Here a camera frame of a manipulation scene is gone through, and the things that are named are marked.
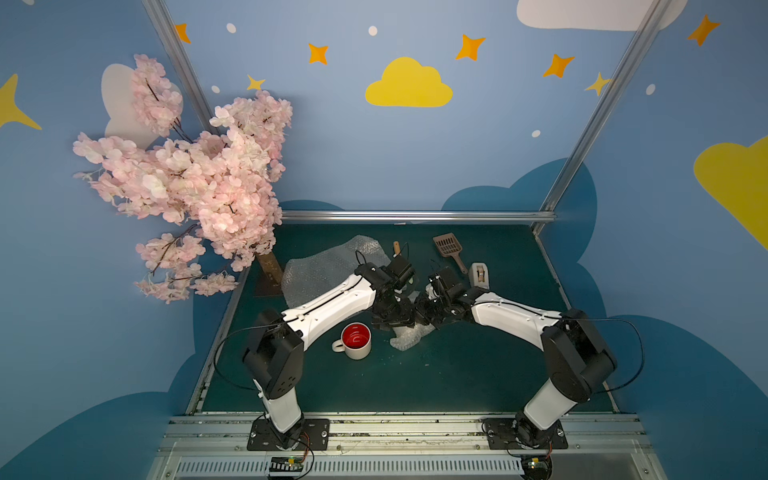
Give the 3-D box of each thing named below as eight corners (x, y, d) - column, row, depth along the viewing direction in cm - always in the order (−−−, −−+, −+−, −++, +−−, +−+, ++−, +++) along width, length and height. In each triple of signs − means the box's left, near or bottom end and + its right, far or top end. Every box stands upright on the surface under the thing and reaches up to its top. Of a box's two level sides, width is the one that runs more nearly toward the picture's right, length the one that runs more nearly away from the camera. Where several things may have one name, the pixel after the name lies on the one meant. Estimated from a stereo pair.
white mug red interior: (335, 352, 89) (332, 343, 84) (347, 327, 94) (344, 317, 89) (366, 363, 87) (365, 354, 82) (375, 336, 92) (375, 327, 87)
